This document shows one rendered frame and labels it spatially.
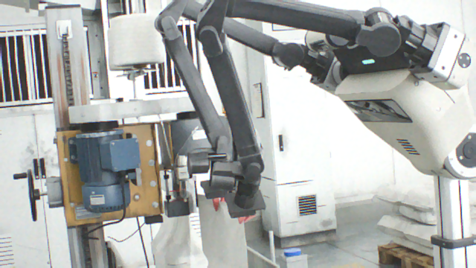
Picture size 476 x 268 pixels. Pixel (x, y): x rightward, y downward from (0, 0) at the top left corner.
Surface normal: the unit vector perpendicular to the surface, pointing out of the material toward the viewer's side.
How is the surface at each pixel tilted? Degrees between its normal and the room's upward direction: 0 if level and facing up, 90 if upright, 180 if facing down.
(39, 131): 90
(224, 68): 121
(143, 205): 90
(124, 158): 90
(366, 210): 90
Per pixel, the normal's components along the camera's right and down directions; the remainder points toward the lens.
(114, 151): 0.66, -0.02
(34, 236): 0.29, 0.03
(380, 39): 0.00, 0.56
